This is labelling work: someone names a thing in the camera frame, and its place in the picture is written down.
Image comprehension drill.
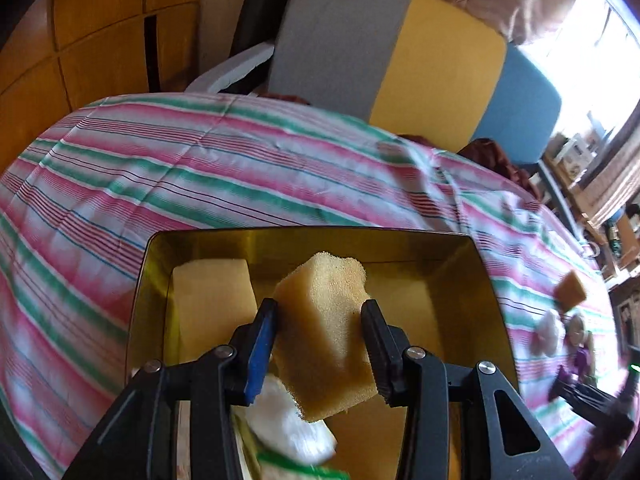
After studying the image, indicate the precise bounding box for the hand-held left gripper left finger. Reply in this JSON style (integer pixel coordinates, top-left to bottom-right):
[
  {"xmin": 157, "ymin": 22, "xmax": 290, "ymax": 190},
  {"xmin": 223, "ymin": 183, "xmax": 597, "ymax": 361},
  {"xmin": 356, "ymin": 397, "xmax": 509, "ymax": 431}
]
[{"xmin": 62, "ymin": 297, "xmax": 278, "ymax": 480}]

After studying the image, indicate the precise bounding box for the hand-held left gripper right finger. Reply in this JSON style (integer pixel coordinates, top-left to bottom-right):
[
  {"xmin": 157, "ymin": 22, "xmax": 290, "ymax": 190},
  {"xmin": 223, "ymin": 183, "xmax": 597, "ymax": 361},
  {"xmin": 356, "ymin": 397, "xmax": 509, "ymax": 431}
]
[{"xmin": 360, "ymin": 299, "xmax": 576, "ymax": 480}]

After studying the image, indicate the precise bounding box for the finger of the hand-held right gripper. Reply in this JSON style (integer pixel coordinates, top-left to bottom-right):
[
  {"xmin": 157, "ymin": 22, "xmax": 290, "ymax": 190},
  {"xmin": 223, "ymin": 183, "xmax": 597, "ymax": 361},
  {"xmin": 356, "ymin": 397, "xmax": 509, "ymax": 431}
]
[{"xmin": 550, "ymin": 377, "xmax": 626, "ymax": 426}]

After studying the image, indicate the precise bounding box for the gold metal box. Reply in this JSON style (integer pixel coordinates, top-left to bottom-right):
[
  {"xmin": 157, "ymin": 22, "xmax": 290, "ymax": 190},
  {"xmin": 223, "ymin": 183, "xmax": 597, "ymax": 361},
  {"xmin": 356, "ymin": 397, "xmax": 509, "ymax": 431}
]
[{"xmin": 125, "ymin": 227, "xmax": 521, "ymax": 480}]

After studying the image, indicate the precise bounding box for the yellow sponge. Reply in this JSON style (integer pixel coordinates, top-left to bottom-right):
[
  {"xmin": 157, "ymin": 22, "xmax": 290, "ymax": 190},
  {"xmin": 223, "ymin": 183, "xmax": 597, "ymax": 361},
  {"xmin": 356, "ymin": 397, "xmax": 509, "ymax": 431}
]
[
  {"xmin": 555, "ymin": 270, "xmax": 588, "ymax": 311},
  {"xmin": 172, "ymin": 258, "xmax": 258, "ymax": 366},
  {"xmin": 272, "ymin": 252, "xmax": 378, "ymax": 423}
]

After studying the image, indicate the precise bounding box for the yellow green snack bag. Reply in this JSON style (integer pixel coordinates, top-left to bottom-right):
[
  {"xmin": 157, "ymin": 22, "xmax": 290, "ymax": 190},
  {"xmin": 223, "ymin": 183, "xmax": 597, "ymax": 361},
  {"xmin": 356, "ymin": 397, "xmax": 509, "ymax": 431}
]
[{"xmin": 235, "ymin": 410, "xmax": 351, "ymax": 480}]

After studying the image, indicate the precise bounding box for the small round beige object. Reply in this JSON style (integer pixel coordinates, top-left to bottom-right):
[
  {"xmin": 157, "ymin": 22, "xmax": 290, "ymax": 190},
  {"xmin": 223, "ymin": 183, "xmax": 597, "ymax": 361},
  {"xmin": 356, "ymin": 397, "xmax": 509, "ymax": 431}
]
[{"xmin": 567, "ymin": 315, "xmax": 588, "ymax": 346}]

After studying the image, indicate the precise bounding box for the striped pink green tablecloth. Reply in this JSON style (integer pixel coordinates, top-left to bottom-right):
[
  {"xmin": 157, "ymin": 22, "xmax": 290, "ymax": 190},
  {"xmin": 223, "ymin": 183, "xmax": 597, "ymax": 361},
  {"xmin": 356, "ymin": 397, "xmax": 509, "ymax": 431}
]
[{"xmin": 0, "ymin": 92, "xmax": 626, "ymax": 480}]

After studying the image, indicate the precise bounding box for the striped beige curtain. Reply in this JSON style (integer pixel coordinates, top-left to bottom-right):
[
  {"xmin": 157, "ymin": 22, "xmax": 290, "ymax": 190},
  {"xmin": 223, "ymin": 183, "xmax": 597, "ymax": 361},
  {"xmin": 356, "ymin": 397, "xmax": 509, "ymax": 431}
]
[{"xmin": 582, "ymin": 145, "xmax": 640, "ymax": 223}]

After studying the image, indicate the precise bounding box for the wooden side table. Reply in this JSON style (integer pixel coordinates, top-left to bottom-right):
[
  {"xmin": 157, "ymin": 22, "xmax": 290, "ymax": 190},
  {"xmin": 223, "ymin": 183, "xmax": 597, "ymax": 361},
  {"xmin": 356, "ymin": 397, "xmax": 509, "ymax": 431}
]
[{"xmin": 537, "ymin": 150, "xmax": 640, "ymax": 281}]

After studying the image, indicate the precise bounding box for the dark red cloth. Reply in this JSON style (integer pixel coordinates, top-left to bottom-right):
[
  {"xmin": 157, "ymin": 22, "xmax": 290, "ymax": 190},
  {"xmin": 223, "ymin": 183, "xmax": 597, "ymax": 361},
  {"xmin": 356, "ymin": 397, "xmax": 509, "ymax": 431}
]
[{"xmin": 397, "ymin": 135, "xmax": 536, "ymax": 196}]

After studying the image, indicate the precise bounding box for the white carton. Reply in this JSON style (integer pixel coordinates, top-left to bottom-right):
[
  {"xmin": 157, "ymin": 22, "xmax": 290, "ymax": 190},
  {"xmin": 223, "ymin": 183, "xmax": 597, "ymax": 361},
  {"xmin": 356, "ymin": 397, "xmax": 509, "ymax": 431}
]
[{"xmin": 557, "ymin": 132, "xmax": 601, "ymax": 176}]

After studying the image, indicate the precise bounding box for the grey yellow blue chair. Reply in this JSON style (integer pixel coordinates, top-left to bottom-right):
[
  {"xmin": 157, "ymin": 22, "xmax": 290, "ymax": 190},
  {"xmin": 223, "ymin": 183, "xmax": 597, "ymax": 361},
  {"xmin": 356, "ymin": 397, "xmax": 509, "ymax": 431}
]
[{"xmin": 185, "ymin": 0, "xmax": 581, "ymax": 221}]

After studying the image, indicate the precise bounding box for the bright window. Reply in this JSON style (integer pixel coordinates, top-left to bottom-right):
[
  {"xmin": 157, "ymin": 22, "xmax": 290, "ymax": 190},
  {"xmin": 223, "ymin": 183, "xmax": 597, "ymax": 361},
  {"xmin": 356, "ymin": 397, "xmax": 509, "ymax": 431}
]
[{"xmin": 520, "ymin": 0, "xmax": 640, "ymax": 136}]

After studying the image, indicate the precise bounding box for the wooden wardrobe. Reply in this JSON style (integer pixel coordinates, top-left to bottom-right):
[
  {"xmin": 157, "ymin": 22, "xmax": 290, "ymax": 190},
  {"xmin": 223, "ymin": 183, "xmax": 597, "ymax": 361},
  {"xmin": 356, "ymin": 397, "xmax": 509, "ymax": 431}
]
[{"xmin": 0, "ymin": 0, "xmax": 206, "ymax": 176}]

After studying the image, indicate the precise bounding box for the pink patterned curtain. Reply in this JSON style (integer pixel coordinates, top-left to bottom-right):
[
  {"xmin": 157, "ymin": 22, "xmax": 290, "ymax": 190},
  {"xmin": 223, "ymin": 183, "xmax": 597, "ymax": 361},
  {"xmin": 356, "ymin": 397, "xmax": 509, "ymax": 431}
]
[{"xmin": 390, "ymin": 0, "xmax": 586, "ymax": 46}]

